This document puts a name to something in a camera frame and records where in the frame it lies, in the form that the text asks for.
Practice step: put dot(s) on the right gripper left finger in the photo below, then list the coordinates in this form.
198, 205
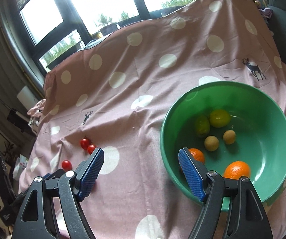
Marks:
36, 217

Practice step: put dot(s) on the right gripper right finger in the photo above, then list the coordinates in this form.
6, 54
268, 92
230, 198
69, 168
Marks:
246, 215

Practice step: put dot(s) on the large orange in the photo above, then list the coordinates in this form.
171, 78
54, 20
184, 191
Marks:
237, 169

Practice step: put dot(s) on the small orange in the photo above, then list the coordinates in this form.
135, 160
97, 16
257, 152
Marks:
197, 154

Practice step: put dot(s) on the tan round fruit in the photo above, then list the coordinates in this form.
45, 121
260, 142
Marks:
229, 137
211, 143

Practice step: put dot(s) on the small red tomato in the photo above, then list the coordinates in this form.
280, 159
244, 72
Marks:
91, 148

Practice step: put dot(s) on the bright green fruit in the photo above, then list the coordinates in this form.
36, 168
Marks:
219, 118

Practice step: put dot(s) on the pale green fruit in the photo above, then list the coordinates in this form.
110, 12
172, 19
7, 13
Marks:
202, 126

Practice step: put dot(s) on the red tomato left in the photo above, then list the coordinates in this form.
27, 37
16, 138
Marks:
66, 165

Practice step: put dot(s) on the red tomato far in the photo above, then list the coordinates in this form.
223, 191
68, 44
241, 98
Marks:
85, 143

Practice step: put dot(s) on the green plastic bowl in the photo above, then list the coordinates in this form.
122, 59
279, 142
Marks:
235, 129

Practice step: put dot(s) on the white paper roll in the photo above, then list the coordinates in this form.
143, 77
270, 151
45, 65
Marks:
27, 98

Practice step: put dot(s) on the pink polka dot cloth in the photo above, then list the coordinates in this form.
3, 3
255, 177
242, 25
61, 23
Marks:
118, 92

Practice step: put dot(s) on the black plant trough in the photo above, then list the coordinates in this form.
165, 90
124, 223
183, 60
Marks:
115, 26

